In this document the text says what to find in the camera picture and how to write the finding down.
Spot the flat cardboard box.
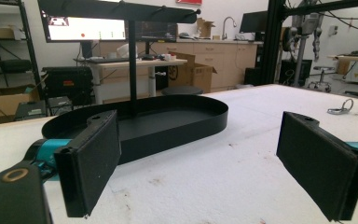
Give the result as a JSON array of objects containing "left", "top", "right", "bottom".
[{"left": 0, "top": 92, "right": 40, "bottom": 121}]

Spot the open cardboard box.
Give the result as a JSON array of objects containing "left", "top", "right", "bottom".
[{"left": 167, "top": 51, "right": 218, "bottom": 94}]

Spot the large bright monitor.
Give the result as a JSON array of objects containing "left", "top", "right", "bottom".
[{"left": 41, "top": 11, "right": 127, "bottom": 44}]

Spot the black electronic device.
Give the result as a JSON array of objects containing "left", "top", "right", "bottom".
[
  {"left": 13, "top": 99, "right": 48, "bottom": 122},
  {"left": 47, "top": 95, "right": 74, "bottom": 117}
]

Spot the wooden cabinet counter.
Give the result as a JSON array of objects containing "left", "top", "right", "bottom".
[{"left": 98, "top": 37, "right": 265, "bottom": 91}]

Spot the red wall sign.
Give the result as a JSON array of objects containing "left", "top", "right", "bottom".
[{"left": 175, "top": 0, "right": 203, "bottom": 6}]

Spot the dark monitor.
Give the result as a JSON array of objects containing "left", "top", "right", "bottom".
[{"left": 125, "top": 21, "right": 179, "bottom": 43}]

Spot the black round stool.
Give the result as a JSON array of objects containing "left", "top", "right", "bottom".
[{"left": 160, "top": 85, "right": 205, "bottom": 96}]

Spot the silver metal ring clasp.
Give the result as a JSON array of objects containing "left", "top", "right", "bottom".
[{"left": 326, "top": 98, "right": 354, "bottom": 116}]

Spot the black jewelry stand with tray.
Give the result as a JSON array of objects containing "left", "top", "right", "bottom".
[{"left": 36, "top": 0, "right": 229, "bottom": 166}]

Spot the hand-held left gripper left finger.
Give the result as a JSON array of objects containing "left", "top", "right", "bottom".
[{"left": 27, "top": 109, "right": 122, "bottom": 218}]

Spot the wheeled metal stool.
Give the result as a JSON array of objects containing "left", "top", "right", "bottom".
[{"left": 307, "top": 65, "right": 337, "bottom": 93}]

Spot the black monitor on counter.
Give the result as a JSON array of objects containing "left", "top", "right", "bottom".
[{"left": 239, "top": 10, "right": 269, "bottom": 35}]

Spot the silver faucet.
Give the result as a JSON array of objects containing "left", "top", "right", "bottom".
[{"left": 221, "top": 16, "right": 238, "bottom": 41}]

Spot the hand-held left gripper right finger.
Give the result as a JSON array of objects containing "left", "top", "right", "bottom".
[{"left": 275, "top": 111, "right": 358, "bottom": 223}]

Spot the black hard case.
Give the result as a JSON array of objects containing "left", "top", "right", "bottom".
[{"left": 41, "top": 65, "right": 94, "bottom": 107}]

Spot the black metal shelf rack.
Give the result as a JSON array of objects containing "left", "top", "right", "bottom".
[{"left": 0, "top": 0, "right": 44, "bottom": 126}]

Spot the black metal frame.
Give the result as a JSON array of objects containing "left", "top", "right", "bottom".
[{"left": 260, "top": 0, "right": 358, "bottom": 86}]

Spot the small cardboard box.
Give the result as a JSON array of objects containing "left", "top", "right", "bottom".
[{"left": 196, "top": 17, "right": 216, "bottom": 39}]

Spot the grey robot stand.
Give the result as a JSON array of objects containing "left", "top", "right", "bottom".
[{"left": 282, "top": 11, "right": 324, "bottom": 89}]

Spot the wooden work table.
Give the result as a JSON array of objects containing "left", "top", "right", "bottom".
[{"left": 327, "top": 50, "right": 358, "bottom": 101}]

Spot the white standing desk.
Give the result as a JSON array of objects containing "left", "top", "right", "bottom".
[{"left": 74, "top": 57, "right": 188, "bottom": 105}]

